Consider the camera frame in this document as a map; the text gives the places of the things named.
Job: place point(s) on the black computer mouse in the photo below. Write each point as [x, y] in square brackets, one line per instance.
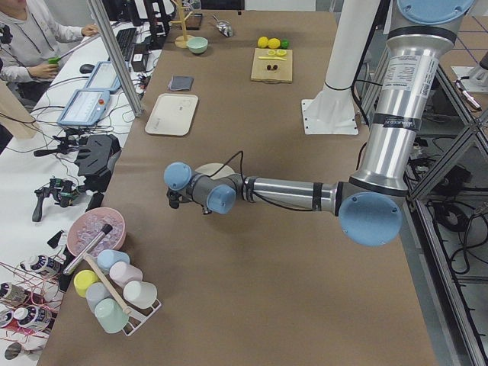
[86, 68]

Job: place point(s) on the blue cup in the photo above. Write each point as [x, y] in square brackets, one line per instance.
[108, 257]

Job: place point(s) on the silver metal scoop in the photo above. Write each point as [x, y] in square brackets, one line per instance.
[223, 26]

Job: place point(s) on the black keyboard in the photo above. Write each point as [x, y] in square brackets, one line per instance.
[125, 40]

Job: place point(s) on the pink bowl with ice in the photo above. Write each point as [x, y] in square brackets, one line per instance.
[85, 228]

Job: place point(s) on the pink cup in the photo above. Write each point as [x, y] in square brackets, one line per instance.
[121, 273]

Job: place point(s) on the bamboo cutting board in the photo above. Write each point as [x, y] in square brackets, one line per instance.
[284, 73]

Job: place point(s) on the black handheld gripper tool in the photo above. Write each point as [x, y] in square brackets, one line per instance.
[63, 191]

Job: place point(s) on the white cup rack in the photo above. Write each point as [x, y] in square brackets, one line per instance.
[138, 317]

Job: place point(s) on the wooden mug tree stand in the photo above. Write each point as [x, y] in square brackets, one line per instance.
[184, 10]

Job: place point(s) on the seated person grey hoodie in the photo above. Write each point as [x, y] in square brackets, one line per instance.
[36, 37]

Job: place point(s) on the grey folded cloth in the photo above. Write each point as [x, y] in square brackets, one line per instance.
[180, 83]

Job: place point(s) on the near teach pendant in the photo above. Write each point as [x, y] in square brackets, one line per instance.
[84, 108]

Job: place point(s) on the aluminium frame post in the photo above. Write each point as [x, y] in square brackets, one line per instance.
[100, 16]

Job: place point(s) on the white cup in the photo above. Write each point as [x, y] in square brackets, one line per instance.
[140, 293]

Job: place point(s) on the far teach pendant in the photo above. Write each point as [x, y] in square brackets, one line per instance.
[104, 76]

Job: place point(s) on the upper yellow lemon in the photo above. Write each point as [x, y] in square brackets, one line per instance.
[274, 43]

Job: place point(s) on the yellow lemon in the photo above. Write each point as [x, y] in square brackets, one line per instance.
[274, 43]
[262, 42]

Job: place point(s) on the mint green bowl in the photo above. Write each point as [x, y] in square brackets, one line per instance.
[197, 45]

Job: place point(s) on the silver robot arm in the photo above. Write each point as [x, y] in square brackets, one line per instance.
[368, 203]

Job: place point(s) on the black controller stand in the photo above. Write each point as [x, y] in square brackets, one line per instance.
[96, 160]

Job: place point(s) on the cream rabbit tray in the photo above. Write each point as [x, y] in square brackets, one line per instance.
[172, 114]

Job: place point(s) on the grey cup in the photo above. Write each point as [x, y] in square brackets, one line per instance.
[95, 294]

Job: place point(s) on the yellow cup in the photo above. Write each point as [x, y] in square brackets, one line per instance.
[83, 280]

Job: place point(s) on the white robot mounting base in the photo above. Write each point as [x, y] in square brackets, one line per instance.
[332, 110]

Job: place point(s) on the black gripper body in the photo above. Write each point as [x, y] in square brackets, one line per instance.
[174, 200]

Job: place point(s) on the metal scoop in ice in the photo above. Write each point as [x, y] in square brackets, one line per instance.
[69, 269]

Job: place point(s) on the mint green cup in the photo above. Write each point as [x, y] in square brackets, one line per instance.
[110, 316]

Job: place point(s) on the lower yellow lemon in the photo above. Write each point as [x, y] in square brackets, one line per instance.
[262, 42]

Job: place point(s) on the cream round plate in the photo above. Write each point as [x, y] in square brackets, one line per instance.
[215, 170]

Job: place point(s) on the yellow plastic knife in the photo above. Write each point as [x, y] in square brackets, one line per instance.
[277, 58]

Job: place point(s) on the teach pendant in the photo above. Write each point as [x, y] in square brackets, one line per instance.
[104, 76]
[84, 108]

